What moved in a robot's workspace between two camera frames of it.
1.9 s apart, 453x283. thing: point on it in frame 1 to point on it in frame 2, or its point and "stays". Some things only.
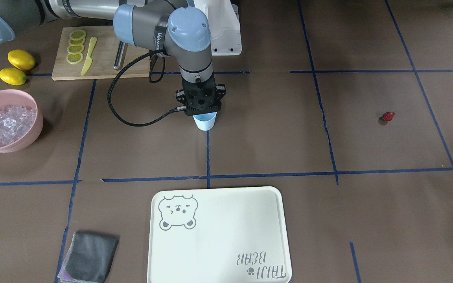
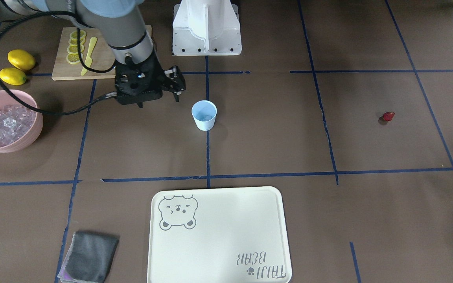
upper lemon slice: (77, 35) stays
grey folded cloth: (89, 258) stays
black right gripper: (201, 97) to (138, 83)
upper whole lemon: (21, 59) stays
